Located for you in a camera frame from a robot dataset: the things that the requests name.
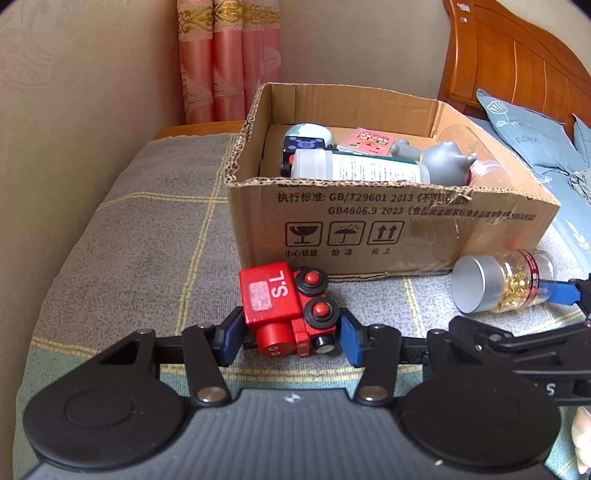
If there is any clear case with red card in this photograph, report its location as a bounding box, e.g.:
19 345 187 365
336 128 403 158

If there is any person's right hand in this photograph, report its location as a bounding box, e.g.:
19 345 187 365
571 408 591 464

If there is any wooden headboard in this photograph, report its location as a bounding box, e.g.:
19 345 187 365
436 0 591 136

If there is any black toy block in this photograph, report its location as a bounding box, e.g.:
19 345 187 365
279 135 334 178

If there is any grey cat figurine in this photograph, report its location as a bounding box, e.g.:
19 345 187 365
390 137 479 188

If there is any blue patterned pillow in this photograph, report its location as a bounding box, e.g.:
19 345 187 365
475 89 591 169

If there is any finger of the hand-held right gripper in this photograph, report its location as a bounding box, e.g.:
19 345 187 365
449 315 591 370
538 272 591 324

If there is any white bottle with green label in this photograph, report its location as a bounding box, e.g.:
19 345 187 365
291 148 433 186

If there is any capsule bottle with silver cap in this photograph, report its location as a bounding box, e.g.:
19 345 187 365
451 249 558 315

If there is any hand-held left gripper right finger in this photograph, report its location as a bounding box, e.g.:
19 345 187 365
339 309 509 402

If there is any clear plastic jar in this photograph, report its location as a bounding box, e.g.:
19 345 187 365
438 124 509 191

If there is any grey-blue crumpled cloth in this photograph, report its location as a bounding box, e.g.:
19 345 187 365
567 168 591 206

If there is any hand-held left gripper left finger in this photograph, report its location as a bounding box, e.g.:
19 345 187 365
98 307 246 409

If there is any cardboard box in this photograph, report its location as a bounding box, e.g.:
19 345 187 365
225 82 562 280

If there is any pink curtain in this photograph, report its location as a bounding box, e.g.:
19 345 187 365
177 0 283 125

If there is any blue patterned bedsheet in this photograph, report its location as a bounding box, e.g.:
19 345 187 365
462 115 591 282

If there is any red toy train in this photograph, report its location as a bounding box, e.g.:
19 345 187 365
239 263 341 360

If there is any wooden bed frame rail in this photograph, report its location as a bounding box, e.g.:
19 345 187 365
152 121 246 140

